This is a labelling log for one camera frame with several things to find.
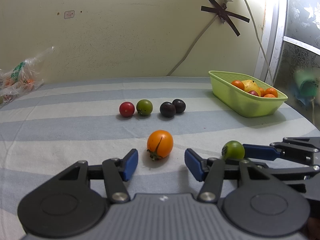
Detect green tomato front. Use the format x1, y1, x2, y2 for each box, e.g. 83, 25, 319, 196
221, 140, 245, 160

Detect green tomato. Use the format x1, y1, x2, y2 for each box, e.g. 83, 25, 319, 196
221, 140, 245, 160
136, 99, 153, 116

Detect dark purple tomato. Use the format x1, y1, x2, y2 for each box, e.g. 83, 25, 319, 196
159, 101, 176, 118
172, 99, 186, 114

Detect green plastic basket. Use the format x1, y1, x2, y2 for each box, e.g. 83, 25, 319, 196
208, 70, 288, 118

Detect red cherry tomato back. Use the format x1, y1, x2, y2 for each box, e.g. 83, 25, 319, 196
119, 101, 135, 118

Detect large yellow citrus fruit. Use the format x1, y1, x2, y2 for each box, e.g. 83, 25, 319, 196
242, 80, 261, 96

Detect green tomato back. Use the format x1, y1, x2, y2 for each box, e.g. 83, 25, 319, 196
136, 99, 153, 116

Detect small orange tangerine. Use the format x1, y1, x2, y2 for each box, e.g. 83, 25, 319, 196
264, 94, 276, 98

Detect frosted glass door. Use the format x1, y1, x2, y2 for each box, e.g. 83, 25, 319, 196
254, 0, 319, 127

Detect clear plastic snack bag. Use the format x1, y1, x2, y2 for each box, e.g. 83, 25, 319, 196
1, 46, 55, 108

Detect black tape cross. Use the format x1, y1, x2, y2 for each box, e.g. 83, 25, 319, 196
201, 0, 250, 37

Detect white cable to right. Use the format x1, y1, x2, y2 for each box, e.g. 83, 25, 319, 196
237, 0, 275, 86

